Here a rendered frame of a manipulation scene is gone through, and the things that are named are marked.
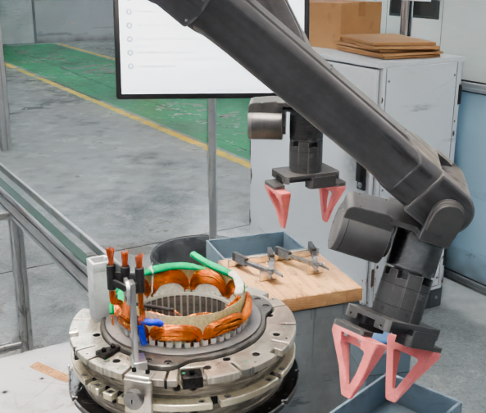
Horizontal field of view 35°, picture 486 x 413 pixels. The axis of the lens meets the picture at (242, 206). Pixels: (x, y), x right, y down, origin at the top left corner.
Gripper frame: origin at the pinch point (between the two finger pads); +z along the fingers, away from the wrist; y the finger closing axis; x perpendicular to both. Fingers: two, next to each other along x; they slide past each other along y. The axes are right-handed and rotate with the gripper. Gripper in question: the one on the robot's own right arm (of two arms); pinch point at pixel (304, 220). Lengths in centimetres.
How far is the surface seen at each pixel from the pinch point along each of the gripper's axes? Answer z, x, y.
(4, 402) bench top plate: 37, -22, 52
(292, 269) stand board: 8.8, 0.5, 2.4
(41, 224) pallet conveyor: 40, -132, 30
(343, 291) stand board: 8.9, 12.1, -1.5
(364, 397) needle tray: 9.6, 40.4, 11.5
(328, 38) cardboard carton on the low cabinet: -7, -213, -120
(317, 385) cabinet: 26.1, 11.5, 2.6
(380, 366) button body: 14.1, 28.0, 1.0
